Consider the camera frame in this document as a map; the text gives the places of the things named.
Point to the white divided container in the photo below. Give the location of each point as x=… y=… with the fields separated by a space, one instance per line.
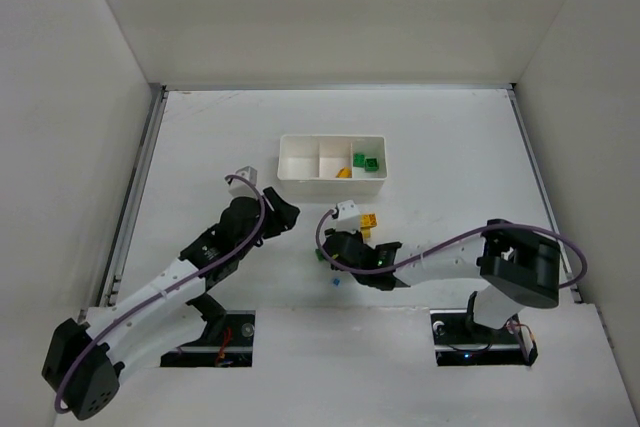
x=308 y=164

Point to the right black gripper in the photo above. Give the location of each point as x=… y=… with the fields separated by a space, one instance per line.
x=338 y=247

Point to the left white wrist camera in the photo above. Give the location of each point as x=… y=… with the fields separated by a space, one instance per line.
x=243 y=182

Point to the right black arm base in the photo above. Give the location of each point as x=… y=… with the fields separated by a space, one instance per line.
x=460 y=341

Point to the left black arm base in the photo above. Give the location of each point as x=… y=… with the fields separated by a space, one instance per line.
x=225 y=341

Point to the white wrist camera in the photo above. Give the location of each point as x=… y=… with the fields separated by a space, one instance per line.
x=347 y=217
x=243 y=182

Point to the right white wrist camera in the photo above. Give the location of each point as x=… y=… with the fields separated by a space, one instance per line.
x=347 y=217

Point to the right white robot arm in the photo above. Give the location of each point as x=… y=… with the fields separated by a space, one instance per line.
x=519 y=263

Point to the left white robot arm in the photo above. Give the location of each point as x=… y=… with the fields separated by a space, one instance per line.
x=86 y=363

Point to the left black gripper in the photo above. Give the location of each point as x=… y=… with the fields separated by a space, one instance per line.
x=273 y=212

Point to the yellow arched lego brick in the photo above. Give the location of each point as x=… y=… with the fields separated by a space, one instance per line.
x=367 y=223

